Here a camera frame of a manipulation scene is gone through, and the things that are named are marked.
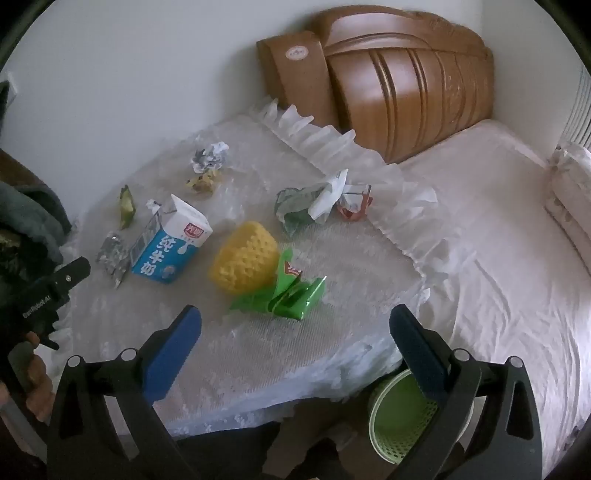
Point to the blue white milk carton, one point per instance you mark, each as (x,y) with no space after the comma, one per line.
(171,249)

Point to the green snack wrapper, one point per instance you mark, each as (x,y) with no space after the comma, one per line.
(295,295)

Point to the white pillow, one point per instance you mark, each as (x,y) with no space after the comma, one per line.
(570,203)
(575,159)

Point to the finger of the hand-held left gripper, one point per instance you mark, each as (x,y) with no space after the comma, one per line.
(70,273)

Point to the white lace tablecloth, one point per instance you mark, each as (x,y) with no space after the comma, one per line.
(277,346)

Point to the small green yellow wrapper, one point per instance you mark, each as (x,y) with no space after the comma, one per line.
(127,207)

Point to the dark cloth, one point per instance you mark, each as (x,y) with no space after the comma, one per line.
(27,207)

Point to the white ribbed radiator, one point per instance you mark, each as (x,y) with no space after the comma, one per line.
(579,115)

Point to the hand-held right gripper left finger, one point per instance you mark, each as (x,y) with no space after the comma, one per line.
(175,350)

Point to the bed with white sheet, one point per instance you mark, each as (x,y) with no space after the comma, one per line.
(508,230)

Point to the yellow sponge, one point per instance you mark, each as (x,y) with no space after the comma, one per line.
(242,258)

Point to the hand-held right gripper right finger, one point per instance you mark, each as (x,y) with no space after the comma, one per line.
(415,353)

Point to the yellow cartoon wrapper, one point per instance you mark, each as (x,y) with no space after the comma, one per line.
(203,182)

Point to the wooden headboard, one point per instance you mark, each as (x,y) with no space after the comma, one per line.
(392,92)

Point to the green white plastic wrapper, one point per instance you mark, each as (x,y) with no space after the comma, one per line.
(295,207)

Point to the red white wrapper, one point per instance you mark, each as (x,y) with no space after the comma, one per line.
(351,212)

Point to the green plastic basket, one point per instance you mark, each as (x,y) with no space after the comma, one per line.
(401,424)

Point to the person's left hand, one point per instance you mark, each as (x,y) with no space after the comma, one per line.
(33,385)

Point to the crumpled white paper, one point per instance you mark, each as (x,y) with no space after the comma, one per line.
(210,157)

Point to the silver foil wrapper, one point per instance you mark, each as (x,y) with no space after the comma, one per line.
(113,254)

